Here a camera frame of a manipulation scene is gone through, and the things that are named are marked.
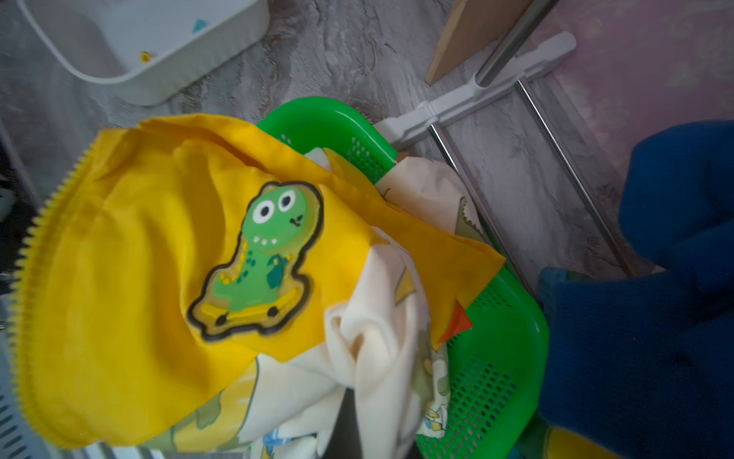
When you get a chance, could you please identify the teal clothespin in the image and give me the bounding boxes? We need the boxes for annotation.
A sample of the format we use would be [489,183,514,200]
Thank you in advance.
[192,19,208,34]

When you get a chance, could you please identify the yellow white dinosaur jacket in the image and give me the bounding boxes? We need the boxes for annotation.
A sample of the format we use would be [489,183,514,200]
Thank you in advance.
[10,114,504,458]

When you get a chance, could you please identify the steel clothes rack white joints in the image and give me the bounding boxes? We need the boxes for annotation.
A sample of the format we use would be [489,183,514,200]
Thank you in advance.
[376,1,643,289]

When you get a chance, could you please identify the white plastic bin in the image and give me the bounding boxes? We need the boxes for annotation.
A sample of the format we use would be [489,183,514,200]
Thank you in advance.
[18,0,271,106]

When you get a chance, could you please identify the blue red white jacket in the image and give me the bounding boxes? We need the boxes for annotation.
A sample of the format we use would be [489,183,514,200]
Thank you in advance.
[538,120,733,458]

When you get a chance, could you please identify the wooden two-tier shelf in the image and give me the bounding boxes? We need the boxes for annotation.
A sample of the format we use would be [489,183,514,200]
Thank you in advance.
[424,0,531,85]

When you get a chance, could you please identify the green plastic basket tray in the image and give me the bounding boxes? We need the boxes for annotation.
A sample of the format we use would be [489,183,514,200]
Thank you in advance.
[258,97,549,458]

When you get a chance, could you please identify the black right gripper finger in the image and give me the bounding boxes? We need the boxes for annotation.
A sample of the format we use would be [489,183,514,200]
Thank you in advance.
[326,389,363,459]

